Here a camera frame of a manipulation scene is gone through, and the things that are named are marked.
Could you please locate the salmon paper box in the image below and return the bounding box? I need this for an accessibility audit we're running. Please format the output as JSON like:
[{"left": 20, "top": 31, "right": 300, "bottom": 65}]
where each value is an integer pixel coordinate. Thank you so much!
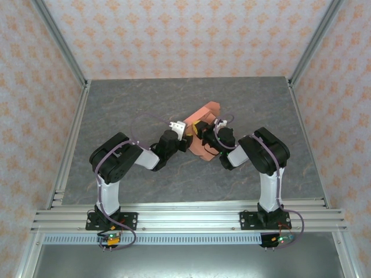
[{"left": 185, "top": 100, "right": 222, "bottom": 162}]

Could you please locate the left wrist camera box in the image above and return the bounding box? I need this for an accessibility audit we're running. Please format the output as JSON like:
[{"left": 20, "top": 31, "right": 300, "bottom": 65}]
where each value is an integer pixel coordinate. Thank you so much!
[{"left": 169, "top": 120, "right": 187, "bottom": 142}]

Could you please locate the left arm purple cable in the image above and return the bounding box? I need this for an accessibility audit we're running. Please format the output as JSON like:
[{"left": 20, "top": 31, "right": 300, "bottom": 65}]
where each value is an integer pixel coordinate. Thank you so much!
[{"left": 94, "top": 112, "right": 172, "bottom": 251}]

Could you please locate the aluminium mounting rail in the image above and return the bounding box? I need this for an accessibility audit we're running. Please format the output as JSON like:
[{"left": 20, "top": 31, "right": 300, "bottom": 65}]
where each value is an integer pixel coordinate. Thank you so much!
[{"left": 30, "top": 202, "right": 348, "bottom": 233}]

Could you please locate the aluminium side rail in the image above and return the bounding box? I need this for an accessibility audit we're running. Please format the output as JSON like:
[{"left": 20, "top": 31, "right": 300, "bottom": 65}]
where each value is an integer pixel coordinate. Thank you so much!
[
  {"left": 45, "top": 80, "right": 92, "bottom": 210},
  {"left": 286, "top": 77, "right": 332, "bottom": 210}
]

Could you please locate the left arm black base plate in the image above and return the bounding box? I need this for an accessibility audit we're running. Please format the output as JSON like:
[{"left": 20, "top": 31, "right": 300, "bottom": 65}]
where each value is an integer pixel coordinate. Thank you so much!
[{"left": 85, "top": 211, "right": 139, "bottom": 231}]

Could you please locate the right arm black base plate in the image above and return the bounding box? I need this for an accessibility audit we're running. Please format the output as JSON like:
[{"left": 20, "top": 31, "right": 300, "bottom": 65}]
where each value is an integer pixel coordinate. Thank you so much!
[{"left": 239, "top": 210, "right": 291, "bottom": 231}]

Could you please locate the slotted grey cable duct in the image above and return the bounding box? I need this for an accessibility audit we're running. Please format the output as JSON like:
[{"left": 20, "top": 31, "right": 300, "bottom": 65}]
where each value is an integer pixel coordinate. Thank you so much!
[{"left": 43, "top": 233, "right": 263, "bottom": 246}]

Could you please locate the aluminium frame post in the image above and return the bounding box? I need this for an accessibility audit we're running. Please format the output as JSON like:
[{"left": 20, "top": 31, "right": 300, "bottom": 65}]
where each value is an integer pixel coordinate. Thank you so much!
[
  {"left": 30, "top": 0, "right": 88, "bottom": 88},
  {"left": 288, "top": 0, "right": 346, "bottom": 88}
]

